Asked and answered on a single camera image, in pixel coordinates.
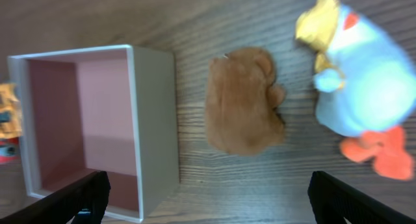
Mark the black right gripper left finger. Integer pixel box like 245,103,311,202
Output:
1,171,111,224

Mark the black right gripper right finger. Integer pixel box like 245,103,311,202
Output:
307,171,415,224

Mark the yellow toy bulldozer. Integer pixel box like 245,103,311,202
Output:
1,83,22,139

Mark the white plush duck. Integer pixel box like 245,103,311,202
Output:
295,0,415,180

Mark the brown plush bear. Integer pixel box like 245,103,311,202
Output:
205,47,285,156

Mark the white box pink interior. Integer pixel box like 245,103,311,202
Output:
8,45,179,223

